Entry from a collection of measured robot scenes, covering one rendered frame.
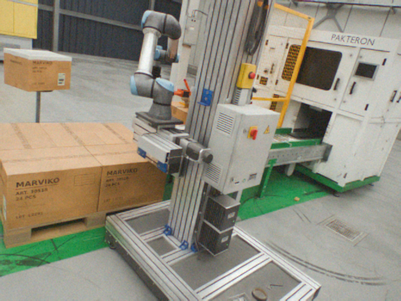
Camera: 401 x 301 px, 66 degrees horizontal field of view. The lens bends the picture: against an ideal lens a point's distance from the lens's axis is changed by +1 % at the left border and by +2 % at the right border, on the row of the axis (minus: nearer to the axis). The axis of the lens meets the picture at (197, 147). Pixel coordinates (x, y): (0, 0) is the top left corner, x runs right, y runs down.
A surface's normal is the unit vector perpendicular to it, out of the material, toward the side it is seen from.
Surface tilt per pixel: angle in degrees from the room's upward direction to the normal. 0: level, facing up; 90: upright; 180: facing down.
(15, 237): 90
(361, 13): 90
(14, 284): 0
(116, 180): 90
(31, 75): 90
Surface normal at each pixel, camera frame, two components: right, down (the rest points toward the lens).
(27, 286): 0.20, -0.93
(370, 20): -0.72, 0.09
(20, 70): -0.41, 0.22
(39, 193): 0.61, 0.37
